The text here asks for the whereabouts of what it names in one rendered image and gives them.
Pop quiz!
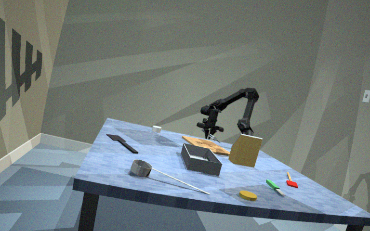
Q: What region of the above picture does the grey long-handled saucepan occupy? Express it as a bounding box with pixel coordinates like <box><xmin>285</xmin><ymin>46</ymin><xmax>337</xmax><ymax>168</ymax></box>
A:
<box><xmin>130</xmin><ymin>159</ymin><xmax>210</xmax><ymax>194</ymax></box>

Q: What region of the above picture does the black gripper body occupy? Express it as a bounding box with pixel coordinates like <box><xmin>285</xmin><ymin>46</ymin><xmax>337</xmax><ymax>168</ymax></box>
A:
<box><xmin>197</xmin><ymin>117</ymin><xmax>224</xmax><ymax>132</ymax></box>

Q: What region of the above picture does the yellow flat disc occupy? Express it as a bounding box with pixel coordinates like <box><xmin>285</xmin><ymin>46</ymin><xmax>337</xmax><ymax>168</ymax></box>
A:
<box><xmin>239</xmin><ymin>191</ymin><xmax>257</xmax><ymax>201</ymax></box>

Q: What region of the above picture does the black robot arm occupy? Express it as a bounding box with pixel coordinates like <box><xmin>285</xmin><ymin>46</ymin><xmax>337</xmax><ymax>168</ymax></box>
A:
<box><xmin>200</xmin><ymin>88</ymin><xmax>259</xmax><ymax>136</ymax></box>

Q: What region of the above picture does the white short cylinder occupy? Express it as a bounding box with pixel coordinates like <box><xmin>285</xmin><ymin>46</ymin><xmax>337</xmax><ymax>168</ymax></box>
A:
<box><xmin>152</xmin><ymin>126</ymin><xmax>161</xmax><ymax>133</ymax></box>

